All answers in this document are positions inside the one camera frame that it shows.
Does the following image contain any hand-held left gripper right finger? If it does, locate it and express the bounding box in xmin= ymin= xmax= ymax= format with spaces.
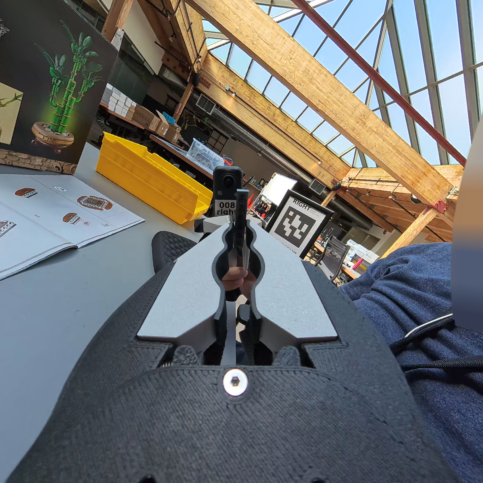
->
xmin=247 ymin=222 xmax=339 ymax=354

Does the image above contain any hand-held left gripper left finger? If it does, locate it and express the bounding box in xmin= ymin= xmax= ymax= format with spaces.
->
xmin=137 ymin=222 xmax=231 ymax=354

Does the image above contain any black lego plate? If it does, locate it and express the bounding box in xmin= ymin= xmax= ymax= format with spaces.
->
xmin=235 ymin=189 xmax=250 ymax=250

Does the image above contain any lego instruction booklet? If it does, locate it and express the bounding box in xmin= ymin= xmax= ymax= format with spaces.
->
xmin=0 ymin=174 xmax=146 ymax=280

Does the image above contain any bamboo lego set box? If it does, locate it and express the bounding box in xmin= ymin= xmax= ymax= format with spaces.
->
xmin=0 ymin=0 xmax=119 ymax=175

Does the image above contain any person's right hand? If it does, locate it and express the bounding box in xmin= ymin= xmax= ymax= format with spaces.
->
xmin=222 ymin=266 xmax=258 ymax=300

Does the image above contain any clear plastic storage box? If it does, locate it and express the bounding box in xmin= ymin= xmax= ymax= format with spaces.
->
xmin=187 ymin=138 xmax=225 ymax=171

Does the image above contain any black quilted armrest pad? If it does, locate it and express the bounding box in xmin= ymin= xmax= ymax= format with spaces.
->
xmin=152 ymin=231 xmax=197 ymax=274

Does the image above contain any white lit board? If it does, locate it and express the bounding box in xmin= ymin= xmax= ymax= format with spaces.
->
xmin=260 ymin=172 xmax=299 ymax=209

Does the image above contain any black office chair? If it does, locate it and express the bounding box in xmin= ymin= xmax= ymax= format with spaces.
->
xmin=315 ymin=236 xmax=351 ymax=283

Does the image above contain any framed black white marker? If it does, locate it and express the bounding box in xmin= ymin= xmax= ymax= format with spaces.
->
xmin=265 ymin=189 xmax=335 ymax=260

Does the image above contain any wooden work table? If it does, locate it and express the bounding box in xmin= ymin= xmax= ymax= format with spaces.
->
xmin=150 ymin=134 xmax=216 ymax=180

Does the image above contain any yellow plastic bin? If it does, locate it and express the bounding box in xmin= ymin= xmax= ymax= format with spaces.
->
xmin=96 ymin=131 xmax=214 ymax=225

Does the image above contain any cardboard box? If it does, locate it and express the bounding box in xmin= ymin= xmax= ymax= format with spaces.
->
xmin=155 ymin=110 xmax=182 ymax=144
xmin=130 ymin=105 xmax=162 ymax=131

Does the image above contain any person's blue shirt torso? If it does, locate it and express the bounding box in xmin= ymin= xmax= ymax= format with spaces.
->
xmin=340 ymin=241 xmax=483 ymax=483

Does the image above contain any stack of grey white boxes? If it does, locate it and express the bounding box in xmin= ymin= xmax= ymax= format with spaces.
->
xmin=101 ymin=84 xmax=137 ymax=118

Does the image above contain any red ceiling pipe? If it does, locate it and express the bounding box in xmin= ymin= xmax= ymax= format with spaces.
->
xmin=291 ymin=0 xmax=467 ymax=167

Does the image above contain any black lanyard strap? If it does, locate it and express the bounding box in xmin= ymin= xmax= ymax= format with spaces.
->
xmin=390 ymin=311 xmax=483 ymax=371

